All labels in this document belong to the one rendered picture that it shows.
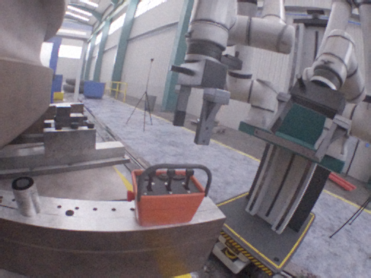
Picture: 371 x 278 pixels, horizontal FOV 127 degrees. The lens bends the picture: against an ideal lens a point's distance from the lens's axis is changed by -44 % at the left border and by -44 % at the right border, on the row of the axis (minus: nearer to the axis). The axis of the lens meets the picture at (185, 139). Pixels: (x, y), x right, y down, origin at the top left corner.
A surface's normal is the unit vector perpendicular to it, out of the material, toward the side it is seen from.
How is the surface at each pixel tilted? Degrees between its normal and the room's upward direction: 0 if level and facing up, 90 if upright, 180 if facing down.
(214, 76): 90
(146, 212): 97
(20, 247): 90
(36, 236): 90
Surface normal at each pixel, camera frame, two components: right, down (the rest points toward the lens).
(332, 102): -0.72, -0.41
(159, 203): 0.33, 0.43
